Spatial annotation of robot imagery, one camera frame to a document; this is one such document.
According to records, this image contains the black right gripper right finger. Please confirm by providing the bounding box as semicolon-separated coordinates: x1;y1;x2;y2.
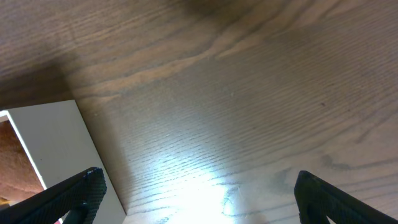
294;170;397;224

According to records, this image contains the brown plush toy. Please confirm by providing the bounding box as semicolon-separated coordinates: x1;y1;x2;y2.
1;121;44;205

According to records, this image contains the white cardboard box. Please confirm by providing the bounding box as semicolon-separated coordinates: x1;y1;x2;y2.
1;100;126;223

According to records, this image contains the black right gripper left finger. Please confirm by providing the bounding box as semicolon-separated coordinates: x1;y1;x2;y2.
1;167;107;224

